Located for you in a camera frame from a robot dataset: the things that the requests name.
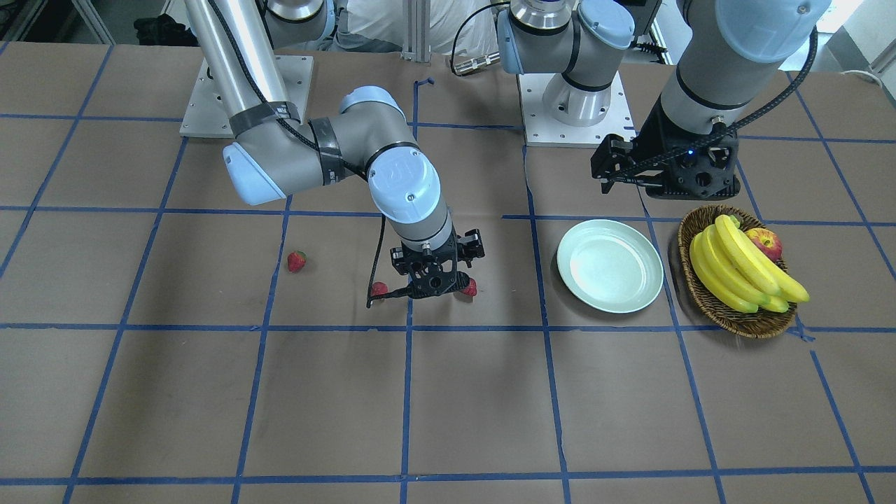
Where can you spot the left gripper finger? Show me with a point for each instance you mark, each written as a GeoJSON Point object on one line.
{"type": "Point", "coordinates": [610, 162]}

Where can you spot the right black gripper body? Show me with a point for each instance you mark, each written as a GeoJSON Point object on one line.
{"type": "Point", "coordinates": [472, 246]}

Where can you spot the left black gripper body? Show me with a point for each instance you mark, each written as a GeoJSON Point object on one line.
{"type": "Point", "coordinates": [654, 129]}

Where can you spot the strawberry one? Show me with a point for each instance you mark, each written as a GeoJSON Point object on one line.
{"type": "Point", "coordinates": [471, 289]}

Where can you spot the strawberry two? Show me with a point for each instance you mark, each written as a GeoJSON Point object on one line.
{"type": "Point", "coordinates": [378, 288]}

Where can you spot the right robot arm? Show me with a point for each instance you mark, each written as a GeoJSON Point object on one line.
{"type": "Point", "coordinates": [278, 152]}

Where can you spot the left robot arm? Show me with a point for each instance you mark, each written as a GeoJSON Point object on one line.
{"type": "Point", "coordinates": [743, 59]}

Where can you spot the light green plate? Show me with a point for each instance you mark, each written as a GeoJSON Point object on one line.
{"type": "Point", "coordinates": [610, 266]}

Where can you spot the red yellow apple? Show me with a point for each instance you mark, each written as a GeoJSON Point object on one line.
{"type": "Point", "coordinates": [766, 241]}

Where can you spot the yellow banana bunch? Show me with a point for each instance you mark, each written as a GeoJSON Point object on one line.
{"type": "Point", "coordinates": [739, 274]}

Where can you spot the strawberry three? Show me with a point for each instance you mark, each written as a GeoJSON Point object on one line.
{"type": "Point", "coordinates": [296, 260]}

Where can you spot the woven wicker basket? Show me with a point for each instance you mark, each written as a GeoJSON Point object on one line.
{"type": "Point", "coordinates": [693, 295]}

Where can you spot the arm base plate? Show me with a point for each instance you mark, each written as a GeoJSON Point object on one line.
{"type": "Point", "coordinates": [205, 115]}
{"type": "Point", "coordinates": [559, 115]}

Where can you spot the aluminium frame post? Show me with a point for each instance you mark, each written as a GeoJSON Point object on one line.
{"type": "Point", "coordinates": [415, 31]}

